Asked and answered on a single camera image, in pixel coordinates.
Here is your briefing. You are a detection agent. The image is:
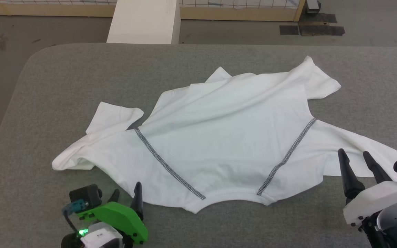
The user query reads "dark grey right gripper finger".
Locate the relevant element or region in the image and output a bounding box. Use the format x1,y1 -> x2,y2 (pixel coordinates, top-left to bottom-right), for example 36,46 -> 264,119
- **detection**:
338,148 -> 366,204
363,151 -> 394,185

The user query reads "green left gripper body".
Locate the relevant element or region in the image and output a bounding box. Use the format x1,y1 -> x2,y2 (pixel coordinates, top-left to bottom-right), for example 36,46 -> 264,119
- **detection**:
76,201 -> 149,245

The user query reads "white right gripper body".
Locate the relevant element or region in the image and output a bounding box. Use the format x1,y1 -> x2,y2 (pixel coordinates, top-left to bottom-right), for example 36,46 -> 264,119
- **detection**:
343,180 -> 397,227

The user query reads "white t-shirt with grey stitching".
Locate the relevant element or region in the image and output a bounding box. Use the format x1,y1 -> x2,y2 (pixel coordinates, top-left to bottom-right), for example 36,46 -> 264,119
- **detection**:
52,56 -> 397,214

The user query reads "large black floor tape patch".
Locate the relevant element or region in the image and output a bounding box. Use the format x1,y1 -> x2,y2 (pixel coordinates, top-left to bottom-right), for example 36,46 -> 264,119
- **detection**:
298,13 -> 346,37

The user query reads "small black floor tape patch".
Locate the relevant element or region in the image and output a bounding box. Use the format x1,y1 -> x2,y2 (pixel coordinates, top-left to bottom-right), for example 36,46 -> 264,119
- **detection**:
279,25 -> 300,35

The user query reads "white rectangular box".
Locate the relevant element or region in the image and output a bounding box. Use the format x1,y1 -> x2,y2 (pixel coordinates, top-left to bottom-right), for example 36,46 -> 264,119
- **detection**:
106,0 -> 181,45

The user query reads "grey metal stand foot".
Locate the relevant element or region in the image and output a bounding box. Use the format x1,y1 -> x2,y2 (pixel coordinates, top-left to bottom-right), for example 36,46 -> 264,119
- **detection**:
305,0 -> 322,14

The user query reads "wood framed grid partition panel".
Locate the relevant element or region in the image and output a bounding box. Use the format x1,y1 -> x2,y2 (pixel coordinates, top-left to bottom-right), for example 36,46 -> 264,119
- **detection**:
0,0 -> 307,22

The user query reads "black left cable teal plug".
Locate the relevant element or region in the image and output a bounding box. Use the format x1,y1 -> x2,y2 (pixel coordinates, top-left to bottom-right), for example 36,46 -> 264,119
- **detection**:
62,199 -> 89,235

